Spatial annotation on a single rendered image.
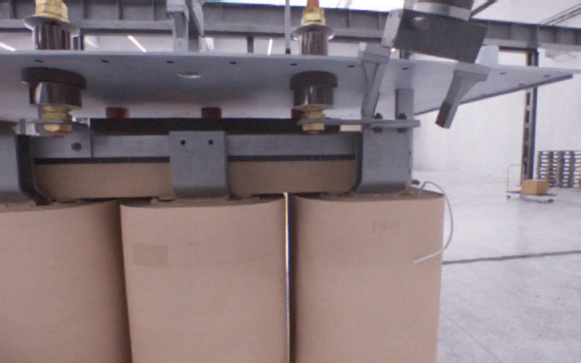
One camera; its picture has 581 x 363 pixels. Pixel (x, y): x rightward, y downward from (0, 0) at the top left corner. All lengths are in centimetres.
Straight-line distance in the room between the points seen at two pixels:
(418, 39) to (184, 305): 67
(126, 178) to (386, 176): 65
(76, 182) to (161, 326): 41
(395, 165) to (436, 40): 36
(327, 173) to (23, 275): 73
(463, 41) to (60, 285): 89
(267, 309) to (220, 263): 17
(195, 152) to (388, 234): 48
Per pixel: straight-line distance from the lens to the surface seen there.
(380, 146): 74
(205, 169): 68
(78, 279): 83
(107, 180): 85
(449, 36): 49
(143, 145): 77
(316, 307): 80
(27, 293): 85
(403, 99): 85
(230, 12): 939
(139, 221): 71
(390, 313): 81
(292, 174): 78
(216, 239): 67
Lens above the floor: 118
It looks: 5 degrees down
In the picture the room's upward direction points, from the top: 1 degrees counter-clockwise
